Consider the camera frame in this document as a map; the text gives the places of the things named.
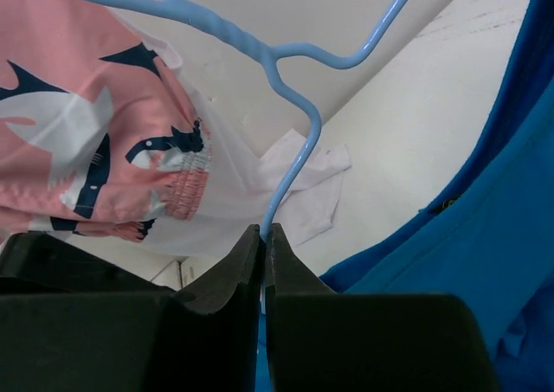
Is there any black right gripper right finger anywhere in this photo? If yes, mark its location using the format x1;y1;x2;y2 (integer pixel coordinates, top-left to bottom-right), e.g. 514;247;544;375
265;224;340;391

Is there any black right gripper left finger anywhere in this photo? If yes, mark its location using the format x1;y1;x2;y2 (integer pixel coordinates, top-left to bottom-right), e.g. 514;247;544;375
174;225;261;391

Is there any blue t shirt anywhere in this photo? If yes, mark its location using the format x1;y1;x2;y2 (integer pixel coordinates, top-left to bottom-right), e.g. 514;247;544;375
254;0;554;392

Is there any light blue wire hanger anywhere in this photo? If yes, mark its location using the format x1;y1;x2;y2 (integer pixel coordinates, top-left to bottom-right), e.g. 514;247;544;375
34;0;429;311

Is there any pink shark print garment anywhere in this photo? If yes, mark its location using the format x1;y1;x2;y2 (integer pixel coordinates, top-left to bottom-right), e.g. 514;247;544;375
1;0;211;241

